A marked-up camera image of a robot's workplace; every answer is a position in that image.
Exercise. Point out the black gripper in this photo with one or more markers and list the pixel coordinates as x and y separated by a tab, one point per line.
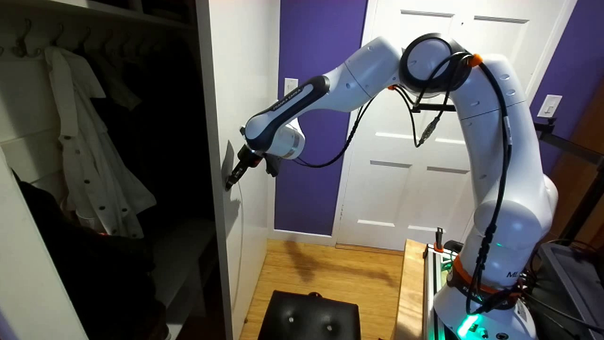
256	155

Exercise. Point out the white sliding wardrobe door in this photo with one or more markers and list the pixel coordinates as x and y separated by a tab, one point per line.
252	94

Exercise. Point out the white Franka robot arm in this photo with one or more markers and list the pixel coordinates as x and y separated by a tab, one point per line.
503	189

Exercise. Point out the white wardrobe shelf unit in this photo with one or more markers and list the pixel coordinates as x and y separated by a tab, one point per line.
182	251

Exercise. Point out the white panelled room door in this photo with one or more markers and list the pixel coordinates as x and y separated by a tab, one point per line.
390	189

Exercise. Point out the white wardrobe hat shelf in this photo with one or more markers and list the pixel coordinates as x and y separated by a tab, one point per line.
95	9

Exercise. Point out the dark hanging clothes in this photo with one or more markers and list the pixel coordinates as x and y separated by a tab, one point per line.
163	125

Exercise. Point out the white hanging coat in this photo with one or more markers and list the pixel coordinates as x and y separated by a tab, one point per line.
82	170

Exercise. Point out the black tufted leather bench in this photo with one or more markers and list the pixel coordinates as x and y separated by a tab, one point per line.
309	317

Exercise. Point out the dark garment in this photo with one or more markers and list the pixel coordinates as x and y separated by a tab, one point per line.
82	270

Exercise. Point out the black clamp lever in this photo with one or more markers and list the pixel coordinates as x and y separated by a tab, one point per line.
439	236

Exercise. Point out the grey equipment box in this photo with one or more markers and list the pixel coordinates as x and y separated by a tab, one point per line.
577	283

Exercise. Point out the brown wooden furniture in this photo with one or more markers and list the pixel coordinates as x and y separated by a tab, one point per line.
595	106

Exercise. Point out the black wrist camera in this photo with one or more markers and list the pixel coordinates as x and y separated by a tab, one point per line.
273	164

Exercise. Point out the white light switch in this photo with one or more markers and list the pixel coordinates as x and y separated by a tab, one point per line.
292	85

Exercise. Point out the aluminium robot stand frame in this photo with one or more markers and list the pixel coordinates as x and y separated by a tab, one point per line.
429	283

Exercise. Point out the white wall outlet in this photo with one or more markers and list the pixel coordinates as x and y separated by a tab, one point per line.
550	106

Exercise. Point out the black camera tripod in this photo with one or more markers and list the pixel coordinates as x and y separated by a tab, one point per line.
573	145

